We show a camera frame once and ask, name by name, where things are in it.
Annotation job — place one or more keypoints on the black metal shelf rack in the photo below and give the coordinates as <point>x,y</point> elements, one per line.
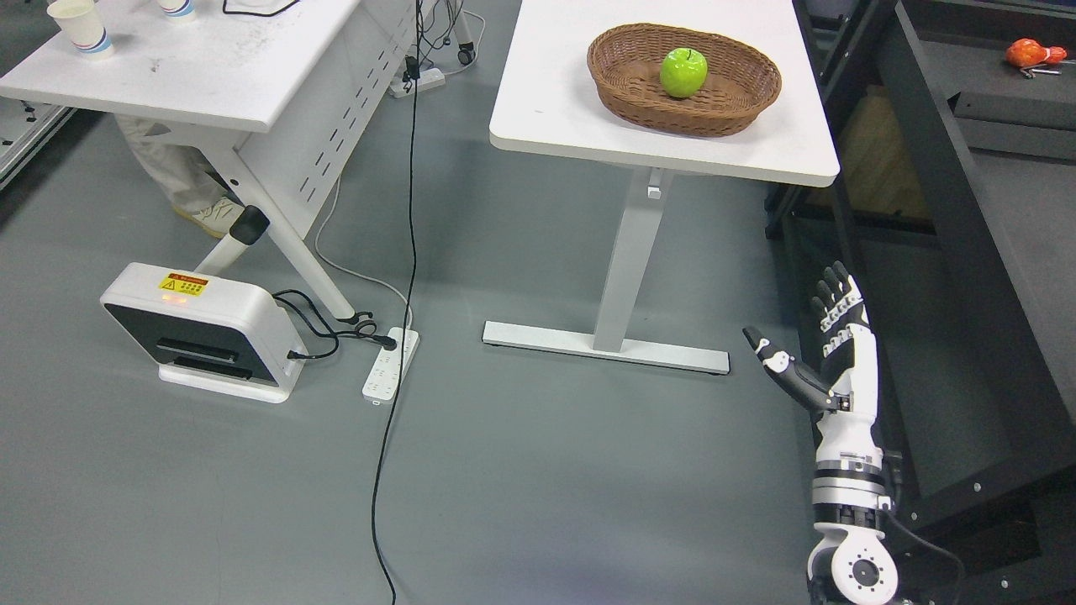
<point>954,210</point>

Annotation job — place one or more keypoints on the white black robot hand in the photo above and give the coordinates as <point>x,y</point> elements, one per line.
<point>842,395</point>

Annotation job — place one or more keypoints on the orange toy on shelf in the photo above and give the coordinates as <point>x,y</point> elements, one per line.
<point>1026,53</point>

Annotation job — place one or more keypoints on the green apple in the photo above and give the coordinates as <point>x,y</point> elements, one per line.
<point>683,72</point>

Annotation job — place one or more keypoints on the white standing desk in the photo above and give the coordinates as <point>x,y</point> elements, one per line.
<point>547,104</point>

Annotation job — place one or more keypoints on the far white power strip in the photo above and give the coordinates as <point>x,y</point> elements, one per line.
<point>403,86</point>

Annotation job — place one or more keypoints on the white perforated desk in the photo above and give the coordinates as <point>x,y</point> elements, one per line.
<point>277,104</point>

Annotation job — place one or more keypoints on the brown wicker basket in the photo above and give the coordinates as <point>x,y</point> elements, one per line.
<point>625,61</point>

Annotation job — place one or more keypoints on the white floor power strip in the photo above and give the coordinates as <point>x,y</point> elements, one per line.
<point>391,366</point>

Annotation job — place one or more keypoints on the paper cup blue stripe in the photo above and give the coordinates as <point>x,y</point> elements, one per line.
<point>84,27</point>

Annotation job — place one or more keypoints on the white box appliance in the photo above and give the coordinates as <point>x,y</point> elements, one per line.
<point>208,332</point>

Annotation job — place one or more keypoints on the person leg and shoe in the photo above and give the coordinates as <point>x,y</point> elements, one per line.
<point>191,185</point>

